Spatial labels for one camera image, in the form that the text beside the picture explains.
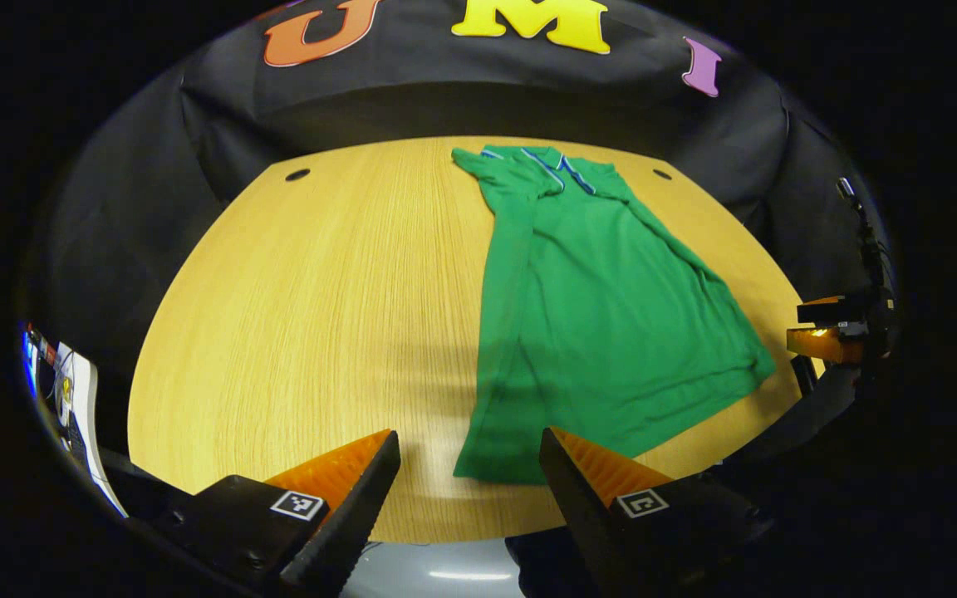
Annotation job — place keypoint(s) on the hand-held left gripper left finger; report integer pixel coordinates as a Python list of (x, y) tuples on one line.
[(358, 515)]

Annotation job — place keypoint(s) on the white device box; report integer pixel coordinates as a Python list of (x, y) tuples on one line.
[(84, 415)]

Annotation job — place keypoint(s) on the black backdrop cloth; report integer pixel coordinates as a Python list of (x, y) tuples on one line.
[(445, 91)]

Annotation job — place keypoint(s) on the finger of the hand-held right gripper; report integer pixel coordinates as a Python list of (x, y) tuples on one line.
[(819, 311), (827, 345)]

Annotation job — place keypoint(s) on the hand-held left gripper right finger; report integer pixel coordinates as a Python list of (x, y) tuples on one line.
[(578, 507)]

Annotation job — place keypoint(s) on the green T-shirt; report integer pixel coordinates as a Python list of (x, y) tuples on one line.
[(603, 332)]

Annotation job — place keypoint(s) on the person's dark clothing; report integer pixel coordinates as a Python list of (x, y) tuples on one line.
[(541, 573)]

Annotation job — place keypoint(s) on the lit monitor screen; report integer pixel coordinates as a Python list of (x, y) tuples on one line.
[(30, 361)]

